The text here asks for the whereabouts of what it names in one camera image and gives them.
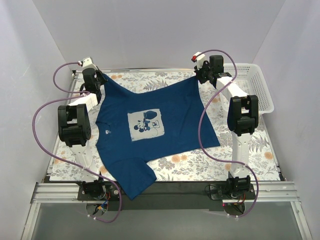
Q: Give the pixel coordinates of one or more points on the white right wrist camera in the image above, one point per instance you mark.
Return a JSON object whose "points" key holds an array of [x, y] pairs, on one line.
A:
{"points": [[198, 58]]}

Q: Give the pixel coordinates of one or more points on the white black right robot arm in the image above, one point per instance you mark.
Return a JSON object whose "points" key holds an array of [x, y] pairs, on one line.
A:
{"points": [[242, 120]]}

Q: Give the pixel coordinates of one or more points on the aluminium frame rail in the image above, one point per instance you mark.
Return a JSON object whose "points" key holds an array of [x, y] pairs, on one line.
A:
{"points": [[67, 192]]}

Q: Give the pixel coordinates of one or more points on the blue printed t shirt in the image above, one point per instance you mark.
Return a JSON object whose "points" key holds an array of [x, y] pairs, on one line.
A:
{"points": [[135, 128]]}

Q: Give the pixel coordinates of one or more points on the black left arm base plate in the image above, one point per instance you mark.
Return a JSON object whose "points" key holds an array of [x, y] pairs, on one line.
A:
{"points": [[110, 192]]}

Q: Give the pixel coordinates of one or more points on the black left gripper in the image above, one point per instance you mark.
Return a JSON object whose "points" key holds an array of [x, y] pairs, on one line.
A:
{"points": [[99, 77]]}

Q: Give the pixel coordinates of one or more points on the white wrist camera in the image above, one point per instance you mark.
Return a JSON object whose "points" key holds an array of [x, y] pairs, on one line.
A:
{"points": [[87, 63], [198, 58]]}

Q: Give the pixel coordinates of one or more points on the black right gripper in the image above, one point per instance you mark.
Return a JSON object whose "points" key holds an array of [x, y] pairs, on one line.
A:
{"points": [[202, 72]]}

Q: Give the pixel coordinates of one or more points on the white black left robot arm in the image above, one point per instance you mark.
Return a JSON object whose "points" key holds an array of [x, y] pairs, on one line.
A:
{"points": [[74, 129]]}

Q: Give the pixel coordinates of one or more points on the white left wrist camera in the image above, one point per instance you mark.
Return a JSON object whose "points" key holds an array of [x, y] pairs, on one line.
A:
{"points": [[87, 63]]}

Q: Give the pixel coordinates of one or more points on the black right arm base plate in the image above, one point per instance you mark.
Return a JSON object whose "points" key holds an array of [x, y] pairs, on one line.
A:
{"points": [[231, 189]]}

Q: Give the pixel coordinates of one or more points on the white plastic basket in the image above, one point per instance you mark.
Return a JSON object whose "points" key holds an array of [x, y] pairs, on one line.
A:
{"points": [[251, 80]]}

